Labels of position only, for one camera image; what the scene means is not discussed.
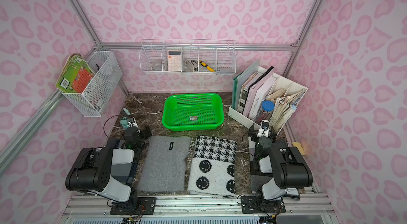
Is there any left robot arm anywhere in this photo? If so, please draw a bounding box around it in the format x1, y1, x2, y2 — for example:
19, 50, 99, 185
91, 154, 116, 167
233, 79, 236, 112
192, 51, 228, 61
65, 126, 152, 205

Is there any white wire side basket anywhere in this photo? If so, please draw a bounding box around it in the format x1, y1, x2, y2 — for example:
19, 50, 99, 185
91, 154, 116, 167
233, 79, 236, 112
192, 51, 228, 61
61, 51, 123, 117

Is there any dark blue plaid scarf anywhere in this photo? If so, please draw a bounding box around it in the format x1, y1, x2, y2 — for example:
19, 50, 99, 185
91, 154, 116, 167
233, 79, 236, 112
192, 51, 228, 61
106, 139, 143, 187

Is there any pink white book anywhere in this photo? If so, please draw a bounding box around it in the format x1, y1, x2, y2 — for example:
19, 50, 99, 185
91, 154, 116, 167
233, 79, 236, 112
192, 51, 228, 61
248, 73, 277, 119

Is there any yellow sticky note pad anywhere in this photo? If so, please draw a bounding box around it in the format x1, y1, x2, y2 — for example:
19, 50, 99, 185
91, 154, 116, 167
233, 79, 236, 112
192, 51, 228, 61
292, 142, 306, 156

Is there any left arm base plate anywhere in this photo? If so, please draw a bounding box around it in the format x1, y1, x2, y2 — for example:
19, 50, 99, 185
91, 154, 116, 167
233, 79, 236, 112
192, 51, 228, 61
110, 197, 157, 216

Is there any blue lid pencil jar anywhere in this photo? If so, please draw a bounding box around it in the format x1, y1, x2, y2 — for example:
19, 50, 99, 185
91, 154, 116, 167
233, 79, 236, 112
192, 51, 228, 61
254, 100, 275, 124

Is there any green binder folder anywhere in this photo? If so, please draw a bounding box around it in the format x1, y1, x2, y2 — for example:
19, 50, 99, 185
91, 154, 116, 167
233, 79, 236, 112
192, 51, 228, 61
231, 60, 261, 110

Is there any green red booklet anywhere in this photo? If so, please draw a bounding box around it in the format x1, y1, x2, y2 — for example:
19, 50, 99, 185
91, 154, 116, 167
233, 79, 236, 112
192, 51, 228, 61
55, 53, 95, 94

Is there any grey black checked scarf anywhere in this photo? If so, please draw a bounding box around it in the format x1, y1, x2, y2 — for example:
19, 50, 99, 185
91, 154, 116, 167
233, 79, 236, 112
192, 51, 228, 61
249, 140, 272, 192

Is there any grey fuzzy scarf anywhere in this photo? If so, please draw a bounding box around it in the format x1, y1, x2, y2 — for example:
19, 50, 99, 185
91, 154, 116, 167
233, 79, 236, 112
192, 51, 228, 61
137, 136, 191, 194

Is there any white wire wall shelf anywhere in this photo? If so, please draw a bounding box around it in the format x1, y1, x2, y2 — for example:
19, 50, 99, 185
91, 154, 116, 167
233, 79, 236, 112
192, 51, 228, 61
139, 41, 237, 75

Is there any silver stapler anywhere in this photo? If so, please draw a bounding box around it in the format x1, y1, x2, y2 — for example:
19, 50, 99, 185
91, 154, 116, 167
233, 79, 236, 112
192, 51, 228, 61
184, 60, 199, 72

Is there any green plastic basket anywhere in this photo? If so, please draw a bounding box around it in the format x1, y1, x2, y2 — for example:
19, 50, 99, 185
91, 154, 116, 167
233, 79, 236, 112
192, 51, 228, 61
162, 93, 225, 131

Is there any black white smiley scarf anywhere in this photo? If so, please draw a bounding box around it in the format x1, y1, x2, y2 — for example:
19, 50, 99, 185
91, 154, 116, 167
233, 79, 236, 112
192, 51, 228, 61
188, 136, 237, 198

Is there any pink white calculator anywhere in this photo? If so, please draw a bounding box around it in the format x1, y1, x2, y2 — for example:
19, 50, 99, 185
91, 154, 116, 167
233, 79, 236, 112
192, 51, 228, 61
167, 50, 182, 71

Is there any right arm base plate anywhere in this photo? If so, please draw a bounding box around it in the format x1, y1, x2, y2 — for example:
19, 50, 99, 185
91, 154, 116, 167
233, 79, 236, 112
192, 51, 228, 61
236, 195, 286, 215

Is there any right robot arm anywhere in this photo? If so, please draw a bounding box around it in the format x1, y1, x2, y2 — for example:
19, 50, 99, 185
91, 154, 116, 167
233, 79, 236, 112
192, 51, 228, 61
248, 126, 313, 202

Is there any white file organizer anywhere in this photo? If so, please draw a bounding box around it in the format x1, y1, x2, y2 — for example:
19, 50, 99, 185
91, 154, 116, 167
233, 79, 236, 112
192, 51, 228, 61
229, 63, 308, 134

